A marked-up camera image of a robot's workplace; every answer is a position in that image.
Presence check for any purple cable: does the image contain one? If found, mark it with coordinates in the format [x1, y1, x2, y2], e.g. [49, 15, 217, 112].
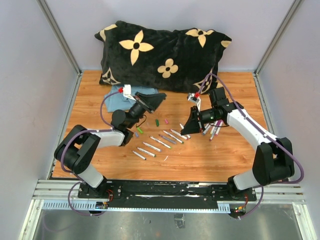
[194, 72, 305, 221]
[61, 87, 125, 217]

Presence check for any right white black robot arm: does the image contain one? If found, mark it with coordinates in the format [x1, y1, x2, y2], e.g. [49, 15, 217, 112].
[180, 87, 295, 200]

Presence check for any light blue capped marker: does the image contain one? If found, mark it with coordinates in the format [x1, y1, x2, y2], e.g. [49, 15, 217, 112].
[143, 142, 162, 153]

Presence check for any purple capped pen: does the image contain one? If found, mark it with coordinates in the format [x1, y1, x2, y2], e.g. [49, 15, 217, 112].
[209, 120, 223, 142]

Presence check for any light blue folded cloth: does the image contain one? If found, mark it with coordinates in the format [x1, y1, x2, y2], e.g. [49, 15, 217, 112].
[104, 86, 159, 113]

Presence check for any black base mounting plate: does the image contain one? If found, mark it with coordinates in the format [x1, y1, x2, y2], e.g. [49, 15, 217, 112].
[77, 180, 257, 211]

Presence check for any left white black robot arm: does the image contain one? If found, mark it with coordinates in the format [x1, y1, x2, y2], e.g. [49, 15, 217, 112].
[54, 92, 167, 198]

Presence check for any green capped white marker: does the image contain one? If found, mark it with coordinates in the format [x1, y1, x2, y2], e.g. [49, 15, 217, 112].
[137, 147, 157, 158]

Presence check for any sky blue capped marker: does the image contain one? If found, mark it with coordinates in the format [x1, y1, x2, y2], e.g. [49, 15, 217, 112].
[202, 124, 212, 135]

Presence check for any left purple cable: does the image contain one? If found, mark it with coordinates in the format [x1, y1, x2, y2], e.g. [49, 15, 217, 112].
[61, 87, 125, 217]

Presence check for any aluminium frame rail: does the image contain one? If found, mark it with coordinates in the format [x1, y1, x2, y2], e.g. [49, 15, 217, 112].
[36, 0, 83, 76]

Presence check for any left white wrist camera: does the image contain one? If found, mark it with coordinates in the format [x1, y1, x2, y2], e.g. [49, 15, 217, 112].
[122, 84, 135, 101]

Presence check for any grey marker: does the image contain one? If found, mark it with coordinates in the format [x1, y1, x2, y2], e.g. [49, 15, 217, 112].
[159, 134, 177, 145]

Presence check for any blue capped white marker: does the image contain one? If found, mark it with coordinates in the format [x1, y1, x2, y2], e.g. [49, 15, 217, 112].
[132, 150, 147, 160]

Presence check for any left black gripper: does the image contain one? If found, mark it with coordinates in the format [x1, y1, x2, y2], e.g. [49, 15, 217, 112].
[127, 92, 168, 130]

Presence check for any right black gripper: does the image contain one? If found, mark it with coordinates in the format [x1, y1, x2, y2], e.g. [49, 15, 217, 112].
[180, 106, 219, 135]

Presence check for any black floral pillow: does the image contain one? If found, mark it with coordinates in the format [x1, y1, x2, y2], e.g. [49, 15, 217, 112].
[94, 20, 232, 95]

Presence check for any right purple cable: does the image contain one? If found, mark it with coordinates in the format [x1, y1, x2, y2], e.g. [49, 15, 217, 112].
[194, 72, 305, 221]

